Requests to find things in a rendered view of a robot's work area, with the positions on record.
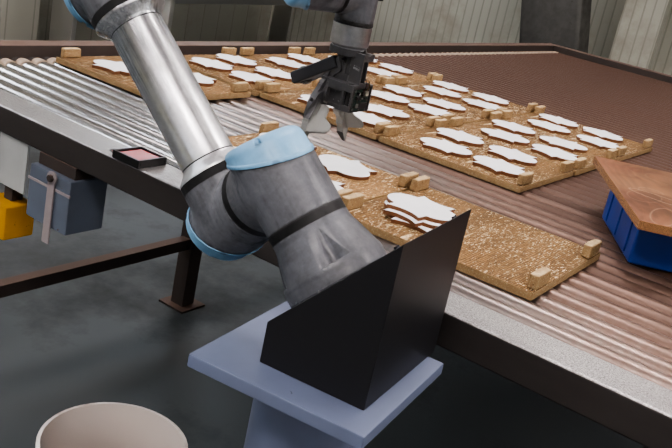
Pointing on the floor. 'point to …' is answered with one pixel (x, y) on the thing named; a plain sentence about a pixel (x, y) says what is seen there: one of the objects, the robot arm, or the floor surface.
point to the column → (299, 394)
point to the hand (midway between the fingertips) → (319, 143)
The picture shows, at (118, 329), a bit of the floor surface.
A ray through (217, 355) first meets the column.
